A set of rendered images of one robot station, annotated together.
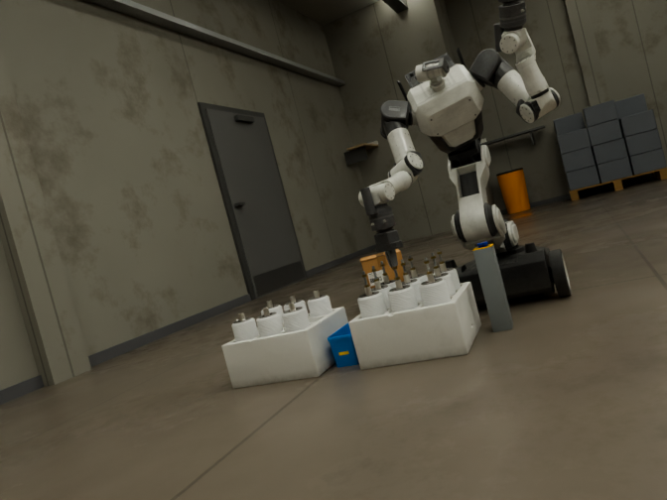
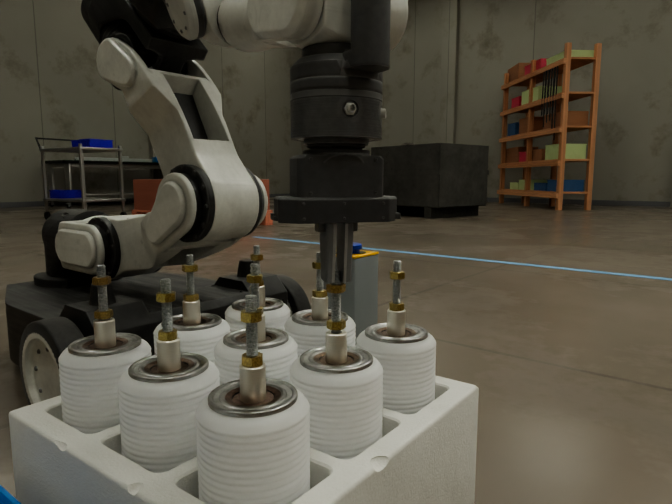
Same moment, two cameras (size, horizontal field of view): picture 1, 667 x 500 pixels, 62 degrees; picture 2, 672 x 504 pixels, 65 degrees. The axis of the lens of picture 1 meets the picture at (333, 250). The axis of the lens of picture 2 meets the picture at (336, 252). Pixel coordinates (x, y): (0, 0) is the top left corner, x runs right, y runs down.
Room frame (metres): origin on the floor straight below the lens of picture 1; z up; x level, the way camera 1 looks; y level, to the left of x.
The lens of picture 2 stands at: (1.83, 0.31, 0.44)
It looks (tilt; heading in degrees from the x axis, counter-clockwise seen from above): 8 degrees down; 285
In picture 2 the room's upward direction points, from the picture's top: straight up
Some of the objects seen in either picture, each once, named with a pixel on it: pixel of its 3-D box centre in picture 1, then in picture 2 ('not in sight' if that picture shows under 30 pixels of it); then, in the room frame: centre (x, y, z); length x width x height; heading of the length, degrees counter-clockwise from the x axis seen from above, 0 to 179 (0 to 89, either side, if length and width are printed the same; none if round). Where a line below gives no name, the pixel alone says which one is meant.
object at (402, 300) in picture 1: (406, 312); (336, 443); (1.96, -0.19, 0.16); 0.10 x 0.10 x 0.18
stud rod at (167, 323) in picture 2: not in sight; (167, 317); (2.12, -0.13, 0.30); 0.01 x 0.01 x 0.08
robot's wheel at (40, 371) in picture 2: not in sight; (56, 375); (2.52, -0.41, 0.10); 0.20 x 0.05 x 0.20; 155
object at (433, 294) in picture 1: (438, 307); (394, 405); (1.92, -0.30, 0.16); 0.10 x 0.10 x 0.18
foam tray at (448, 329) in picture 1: (418, 323); (258, 468); (2.07, -0.24, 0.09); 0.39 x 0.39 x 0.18; 67
